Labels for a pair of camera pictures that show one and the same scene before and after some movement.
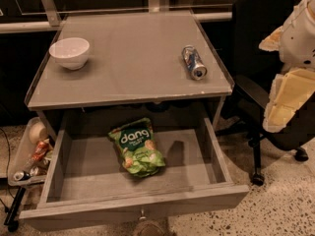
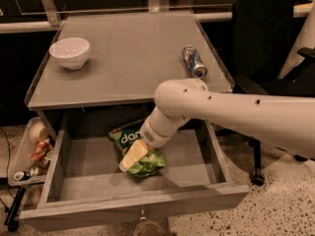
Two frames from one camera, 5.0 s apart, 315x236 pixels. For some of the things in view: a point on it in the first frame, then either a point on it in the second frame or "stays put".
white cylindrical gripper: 300,39 to 152,138
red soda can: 41,150 stays put
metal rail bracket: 49,5 stays put
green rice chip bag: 138,148 stays put
